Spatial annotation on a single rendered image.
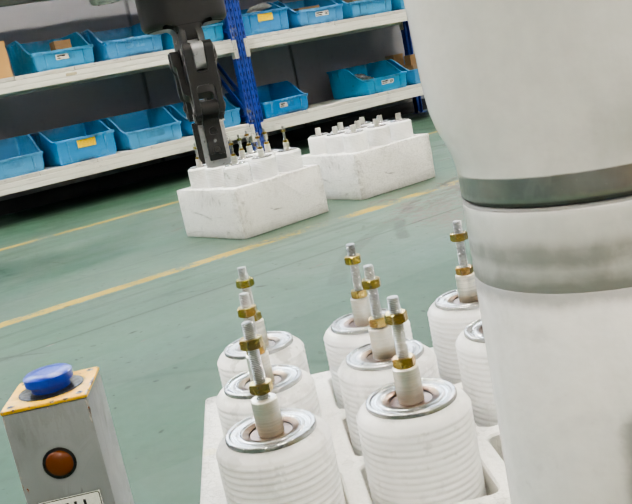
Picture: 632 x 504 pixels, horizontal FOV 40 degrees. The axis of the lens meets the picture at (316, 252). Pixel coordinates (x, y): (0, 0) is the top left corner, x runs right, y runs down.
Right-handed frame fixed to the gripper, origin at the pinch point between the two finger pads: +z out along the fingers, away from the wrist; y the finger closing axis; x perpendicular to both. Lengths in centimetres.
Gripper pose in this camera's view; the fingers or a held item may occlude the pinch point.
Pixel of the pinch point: (212, 149)
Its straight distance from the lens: 78.8
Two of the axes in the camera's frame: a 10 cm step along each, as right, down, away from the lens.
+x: -9.6, 2.3, -1.8
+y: -2.2, -1.6, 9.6
